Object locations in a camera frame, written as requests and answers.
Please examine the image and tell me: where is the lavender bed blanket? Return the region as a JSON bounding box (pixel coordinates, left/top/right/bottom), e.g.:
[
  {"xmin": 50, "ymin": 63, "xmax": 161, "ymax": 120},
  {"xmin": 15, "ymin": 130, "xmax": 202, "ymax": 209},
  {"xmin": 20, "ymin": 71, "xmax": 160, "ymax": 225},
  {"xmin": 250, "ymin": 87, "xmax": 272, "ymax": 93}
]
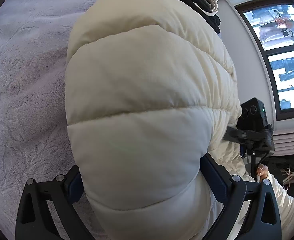
[{"xmin": 0, "ymin": 0, "xmax": 97, "ymax": 239}]

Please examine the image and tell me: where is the grey curtain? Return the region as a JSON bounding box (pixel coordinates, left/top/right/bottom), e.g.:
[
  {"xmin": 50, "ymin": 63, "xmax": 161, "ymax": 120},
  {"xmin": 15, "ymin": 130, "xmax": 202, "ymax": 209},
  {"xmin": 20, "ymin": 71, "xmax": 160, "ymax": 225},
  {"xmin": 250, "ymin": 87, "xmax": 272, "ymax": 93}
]
[{"xmin": 273, "ymin": 128, "xmax": 294, "ymax": 157}]

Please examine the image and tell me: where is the cream puffer jacket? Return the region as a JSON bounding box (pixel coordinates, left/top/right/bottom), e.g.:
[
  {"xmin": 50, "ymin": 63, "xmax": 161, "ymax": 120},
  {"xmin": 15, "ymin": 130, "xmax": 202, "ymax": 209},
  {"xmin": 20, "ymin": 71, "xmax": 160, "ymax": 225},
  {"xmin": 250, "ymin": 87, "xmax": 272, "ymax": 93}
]
[{"xmin": 65, "ymin": 0, "xmax": 245, "ymax": 239}]

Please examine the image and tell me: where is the right forearm white sleeve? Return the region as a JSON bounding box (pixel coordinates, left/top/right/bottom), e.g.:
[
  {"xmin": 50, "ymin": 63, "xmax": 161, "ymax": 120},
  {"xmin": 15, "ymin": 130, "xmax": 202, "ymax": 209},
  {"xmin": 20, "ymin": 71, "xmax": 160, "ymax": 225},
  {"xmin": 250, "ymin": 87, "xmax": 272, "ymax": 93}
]
[{"xmin": 267, "ymin": 173, "xmax": 294, "ymax": 239}]

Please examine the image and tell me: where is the dark framed window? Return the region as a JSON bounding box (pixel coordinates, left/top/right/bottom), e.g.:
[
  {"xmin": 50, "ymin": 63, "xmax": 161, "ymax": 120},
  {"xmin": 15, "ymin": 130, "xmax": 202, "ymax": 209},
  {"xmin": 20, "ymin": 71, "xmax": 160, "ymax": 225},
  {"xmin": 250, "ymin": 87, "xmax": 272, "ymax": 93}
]
[{"xmin": 235, "ymin": 0, "xmax": 294, "ymax": 121}]

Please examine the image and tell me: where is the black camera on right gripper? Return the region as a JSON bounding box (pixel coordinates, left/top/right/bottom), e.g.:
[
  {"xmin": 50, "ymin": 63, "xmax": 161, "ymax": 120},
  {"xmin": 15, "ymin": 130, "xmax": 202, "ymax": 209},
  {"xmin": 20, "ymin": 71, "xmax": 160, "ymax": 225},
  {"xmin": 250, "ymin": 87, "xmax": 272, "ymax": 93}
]
[{"xmin": 236, "ymin": 98, "xmax": 273, "ymax": 132}]

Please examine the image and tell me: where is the person's right hand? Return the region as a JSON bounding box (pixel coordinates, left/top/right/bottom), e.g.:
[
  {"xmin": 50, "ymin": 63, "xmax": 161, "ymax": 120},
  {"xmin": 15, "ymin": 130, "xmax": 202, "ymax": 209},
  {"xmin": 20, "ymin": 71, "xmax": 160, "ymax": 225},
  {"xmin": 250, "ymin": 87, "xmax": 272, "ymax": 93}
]
[{"xmin": 256, "ymin": 164, "xmax": 269, "ymax": 182}]

